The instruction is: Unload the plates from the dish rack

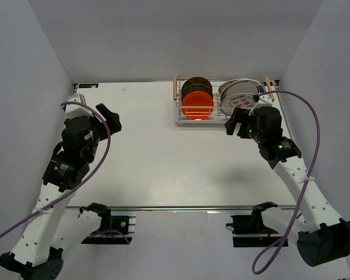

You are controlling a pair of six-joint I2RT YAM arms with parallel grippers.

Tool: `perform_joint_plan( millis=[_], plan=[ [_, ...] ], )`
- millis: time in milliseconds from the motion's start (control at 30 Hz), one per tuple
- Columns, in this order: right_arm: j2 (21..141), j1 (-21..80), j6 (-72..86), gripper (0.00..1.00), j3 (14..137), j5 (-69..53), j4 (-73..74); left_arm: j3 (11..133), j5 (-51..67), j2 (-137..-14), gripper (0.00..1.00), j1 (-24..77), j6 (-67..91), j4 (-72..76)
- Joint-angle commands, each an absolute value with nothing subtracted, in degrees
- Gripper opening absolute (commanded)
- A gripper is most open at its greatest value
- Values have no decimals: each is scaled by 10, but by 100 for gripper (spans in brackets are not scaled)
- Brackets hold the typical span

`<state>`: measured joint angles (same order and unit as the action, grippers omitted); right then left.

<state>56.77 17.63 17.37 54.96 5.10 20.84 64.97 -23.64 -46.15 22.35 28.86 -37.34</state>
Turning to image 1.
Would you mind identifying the orange plate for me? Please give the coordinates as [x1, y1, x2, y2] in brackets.
[181, 92, 214, 120]

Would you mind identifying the blue patterned plate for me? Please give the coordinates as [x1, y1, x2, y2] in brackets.
[181, 84, 213, 100]

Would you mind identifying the yellow patterned plate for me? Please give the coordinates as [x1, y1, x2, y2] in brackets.
[181, 76, 212, 92]

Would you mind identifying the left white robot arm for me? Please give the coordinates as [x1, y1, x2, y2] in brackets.
[0, 101, 122, 279]

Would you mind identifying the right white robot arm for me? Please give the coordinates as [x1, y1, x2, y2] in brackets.
[225, 107, 350, 267]

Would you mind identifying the white plate red lettering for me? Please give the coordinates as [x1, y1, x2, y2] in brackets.
[219, 93, 255, 116]

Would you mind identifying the white plate green rim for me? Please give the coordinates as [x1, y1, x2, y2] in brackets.
[218, 81, 265, 101]

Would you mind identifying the black label sticker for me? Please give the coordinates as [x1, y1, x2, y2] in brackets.
[78, 83, 99, 89]

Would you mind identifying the metal wire dish rack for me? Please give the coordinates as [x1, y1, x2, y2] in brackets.
[173, 74, 279, 124]

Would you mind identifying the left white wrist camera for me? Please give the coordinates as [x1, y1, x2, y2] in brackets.
[65, 93, 92, 119]

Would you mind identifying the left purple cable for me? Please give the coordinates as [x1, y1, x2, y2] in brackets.
[0, 101, 111, 249]

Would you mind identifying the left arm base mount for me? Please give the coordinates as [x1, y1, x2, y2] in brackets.
[78, 202, 135, 245]

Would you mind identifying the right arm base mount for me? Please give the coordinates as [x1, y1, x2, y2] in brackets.
[226, 202, 282, 248]

